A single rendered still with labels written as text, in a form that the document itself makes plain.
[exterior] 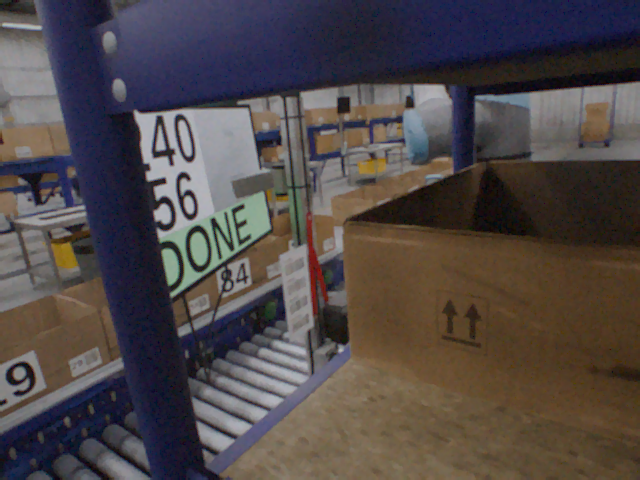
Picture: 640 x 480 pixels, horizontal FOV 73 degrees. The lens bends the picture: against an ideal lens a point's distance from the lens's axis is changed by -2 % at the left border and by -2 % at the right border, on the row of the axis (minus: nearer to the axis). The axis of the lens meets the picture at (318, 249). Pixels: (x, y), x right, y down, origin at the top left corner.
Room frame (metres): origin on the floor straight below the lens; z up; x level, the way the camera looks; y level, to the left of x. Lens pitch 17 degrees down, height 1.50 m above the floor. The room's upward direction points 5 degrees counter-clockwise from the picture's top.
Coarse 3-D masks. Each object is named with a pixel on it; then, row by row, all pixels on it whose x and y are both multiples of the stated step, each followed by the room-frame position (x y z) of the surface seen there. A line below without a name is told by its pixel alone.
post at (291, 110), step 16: (288, 112) 0.93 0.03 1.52; (304, 112) 0.95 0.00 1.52; (288, 128) 0.94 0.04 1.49; (304, 128) 0.95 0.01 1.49; (288, 144) 0.94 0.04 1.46; (304, 144) 0.94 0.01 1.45; (288, 160) 0.94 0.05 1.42; (304, 160) 0.94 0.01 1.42; (288, 176) 0.94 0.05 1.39; (304, 176) 0.94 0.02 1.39; (288, 192) 0.95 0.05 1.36; (304, 192) 0.93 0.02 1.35; (304, 208) 0.93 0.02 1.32; (304, 224) 0.92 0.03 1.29; (304, 240) 0.92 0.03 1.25; (320, 288) 0.95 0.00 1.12; (320, 304) 0.94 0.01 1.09; (320, 320) 0.94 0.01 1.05; (304, 336) 0.94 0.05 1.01; (320, 336) 0.94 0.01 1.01
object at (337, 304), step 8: (336, 296) 0.98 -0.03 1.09; (344, 296) 0.97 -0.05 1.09; (328, 304) 0.95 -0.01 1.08; (336, 304) 0.94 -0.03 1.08; (344, 304) 0.93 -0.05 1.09; (328, 312) 0.93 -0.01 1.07; (336, 312) 0.92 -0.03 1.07; (344, 312) 0.92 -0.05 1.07; (328, 320) 0.93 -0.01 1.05; (336, 320) 0.92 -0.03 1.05; (344, 320) 0.91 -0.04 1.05; (344, 328) 0.93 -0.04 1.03; (344, 336) 0.94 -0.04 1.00; (344, 344) 0.93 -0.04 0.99
